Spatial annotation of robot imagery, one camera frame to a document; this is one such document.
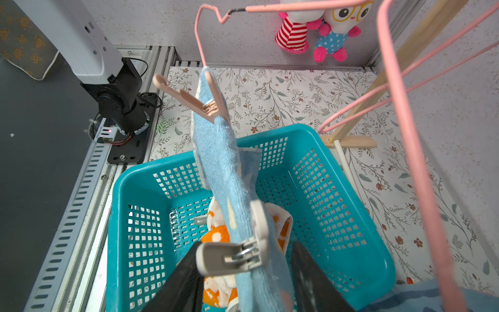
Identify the white orange patterned towel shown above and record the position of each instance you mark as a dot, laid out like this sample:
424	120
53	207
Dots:
221	291

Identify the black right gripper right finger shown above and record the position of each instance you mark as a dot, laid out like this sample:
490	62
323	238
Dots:
313	290

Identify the plush with yellow glasses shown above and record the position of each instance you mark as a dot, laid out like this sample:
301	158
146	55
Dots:
335	27

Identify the blue bear towel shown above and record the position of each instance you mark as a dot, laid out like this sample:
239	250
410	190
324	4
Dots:
425	296

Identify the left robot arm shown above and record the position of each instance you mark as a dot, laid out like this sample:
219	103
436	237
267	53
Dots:
111	79

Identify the white pink plush toy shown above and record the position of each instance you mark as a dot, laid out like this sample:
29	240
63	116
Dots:
292	35

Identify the grey clothespin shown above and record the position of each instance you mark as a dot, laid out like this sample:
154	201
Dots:
222	259

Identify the light blue patterned towel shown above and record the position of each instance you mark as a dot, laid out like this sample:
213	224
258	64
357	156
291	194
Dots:
230	173

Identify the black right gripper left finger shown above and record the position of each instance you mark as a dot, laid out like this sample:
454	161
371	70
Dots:
183	290

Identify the beige clothespin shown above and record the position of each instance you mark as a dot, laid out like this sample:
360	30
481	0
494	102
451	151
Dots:
208	110

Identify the teal plastic basket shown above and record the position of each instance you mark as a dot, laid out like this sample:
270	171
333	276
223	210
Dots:
151	225

